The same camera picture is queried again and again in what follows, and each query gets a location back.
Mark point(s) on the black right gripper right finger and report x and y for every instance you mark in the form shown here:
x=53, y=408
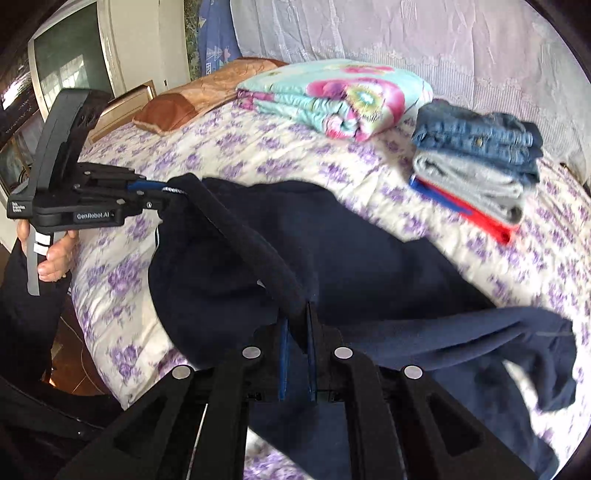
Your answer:
x=401, y=424

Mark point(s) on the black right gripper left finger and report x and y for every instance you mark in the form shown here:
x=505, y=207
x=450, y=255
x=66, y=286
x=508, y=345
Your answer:
x=191, y=424

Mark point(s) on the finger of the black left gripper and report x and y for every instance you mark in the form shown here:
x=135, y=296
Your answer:
x=132, y=203
x=109, y=180

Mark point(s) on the navy blue pants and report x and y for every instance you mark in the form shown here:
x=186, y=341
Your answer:
x=231, y=258

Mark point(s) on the dark left sleeve forearm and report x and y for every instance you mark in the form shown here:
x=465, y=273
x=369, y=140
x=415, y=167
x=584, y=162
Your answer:
x=28, y=323

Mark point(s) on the left hand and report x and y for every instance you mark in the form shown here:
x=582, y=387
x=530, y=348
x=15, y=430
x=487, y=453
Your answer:
x=59, y=258

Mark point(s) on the orange brown pillow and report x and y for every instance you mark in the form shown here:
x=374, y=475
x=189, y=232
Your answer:
x=173, y=109

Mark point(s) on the blue patterned cloth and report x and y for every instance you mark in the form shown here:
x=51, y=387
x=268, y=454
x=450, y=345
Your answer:
x=216, y=39

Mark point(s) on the purple floral bed sheet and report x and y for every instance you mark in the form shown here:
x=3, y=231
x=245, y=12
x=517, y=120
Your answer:
x=547, y=264

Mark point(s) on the folded red blue garment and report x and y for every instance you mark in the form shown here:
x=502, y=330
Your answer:
x=502, y=233

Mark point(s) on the floral folded quilt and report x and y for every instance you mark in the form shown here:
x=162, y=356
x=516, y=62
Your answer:
x=340, y=98

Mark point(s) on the folded grey garment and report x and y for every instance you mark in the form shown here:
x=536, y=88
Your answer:
x=486, y=189

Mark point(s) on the folded blue jeans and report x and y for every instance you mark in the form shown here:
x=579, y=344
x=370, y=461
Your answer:
x=496, y=139

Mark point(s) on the white lace headboard cover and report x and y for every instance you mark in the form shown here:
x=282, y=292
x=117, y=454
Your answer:
x=483, y=55

